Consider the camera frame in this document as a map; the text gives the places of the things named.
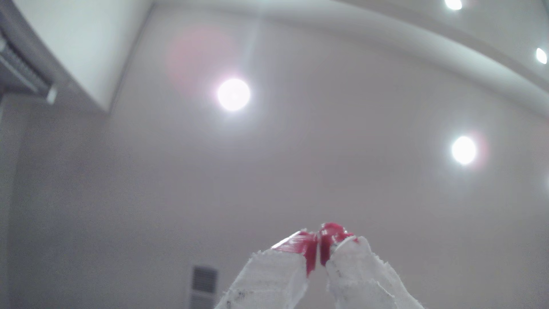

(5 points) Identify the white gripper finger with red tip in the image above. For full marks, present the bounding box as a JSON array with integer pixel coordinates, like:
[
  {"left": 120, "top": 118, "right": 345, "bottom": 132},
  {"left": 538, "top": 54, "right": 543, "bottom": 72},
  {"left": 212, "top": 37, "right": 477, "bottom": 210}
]
[
  {"left": 319, "top": 222, "right": 425, "bottom": 309},
  {"left": 214, "top": 230, "right": 319, "bottom": 309}
]

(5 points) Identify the grey wall air vent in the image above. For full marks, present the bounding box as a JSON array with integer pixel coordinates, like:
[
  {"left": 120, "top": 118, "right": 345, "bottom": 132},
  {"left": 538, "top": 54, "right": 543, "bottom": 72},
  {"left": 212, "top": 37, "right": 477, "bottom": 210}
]
[{"left": 189, "top": 264, "right": 219, "bottom": 309}]

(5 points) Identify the grey ceiling curtain rail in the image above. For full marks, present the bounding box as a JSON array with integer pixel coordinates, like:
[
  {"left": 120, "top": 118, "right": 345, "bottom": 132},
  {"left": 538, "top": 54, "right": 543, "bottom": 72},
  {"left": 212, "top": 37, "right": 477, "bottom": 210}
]
[{"left": 0, "top": 32, "right": 58, "bottom": 106}]

